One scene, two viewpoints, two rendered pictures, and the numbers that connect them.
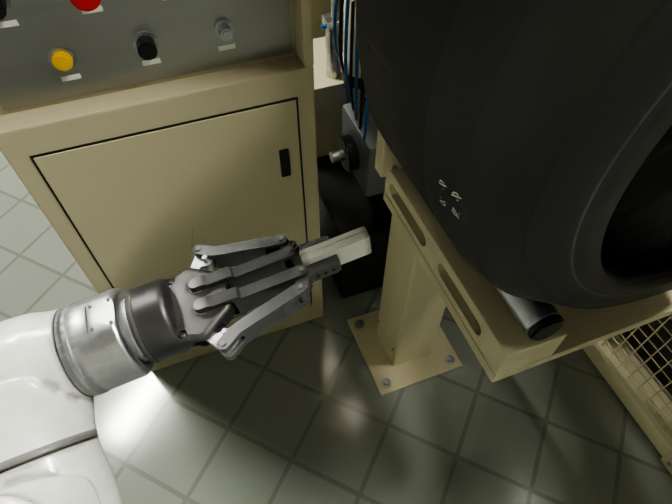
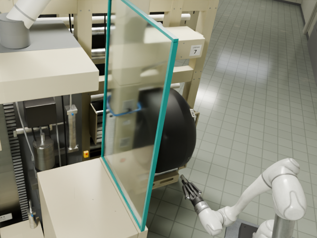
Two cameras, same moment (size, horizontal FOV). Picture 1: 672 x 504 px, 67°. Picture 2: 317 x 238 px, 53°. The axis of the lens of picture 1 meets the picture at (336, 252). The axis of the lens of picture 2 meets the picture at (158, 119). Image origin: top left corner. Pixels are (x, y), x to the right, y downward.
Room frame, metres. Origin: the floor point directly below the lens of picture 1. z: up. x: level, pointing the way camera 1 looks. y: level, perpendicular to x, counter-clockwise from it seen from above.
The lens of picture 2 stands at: (0.89, 1.46, 2.56)
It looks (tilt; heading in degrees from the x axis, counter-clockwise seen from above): 35 degrees down; 257
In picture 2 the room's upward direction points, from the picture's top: 9 degrees clockwise
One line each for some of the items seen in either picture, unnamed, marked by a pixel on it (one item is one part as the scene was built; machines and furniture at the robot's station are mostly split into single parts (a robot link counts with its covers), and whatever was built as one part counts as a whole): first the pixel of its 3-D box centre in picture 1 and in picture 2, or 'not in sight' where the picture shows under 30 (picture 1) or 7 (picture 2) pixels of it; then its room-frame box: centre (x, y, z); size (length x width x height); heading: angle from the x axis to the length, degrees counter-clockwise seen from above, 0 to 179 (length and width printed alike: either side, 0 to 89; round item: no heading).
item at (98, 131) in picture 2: not in sight; (104, 122); (0.84, -0.60, 1.05); 0.20 x 0.15 x 0.30; 20
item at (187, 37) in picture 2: not in sight; (158, 44); (0.49, -0.64, 1.71); 0.61 x 0.25 x 0.15; 20
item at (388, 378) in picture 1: (403, 341); not in sight; (0.74, -0.21, 0.01); 0.27 x 0.27 x 0.02; 20
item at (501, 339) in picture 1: (461, 251); (155, 179); (0.45, -0.19, 0.83); 0.36 x 0.09 x 0.06; 20
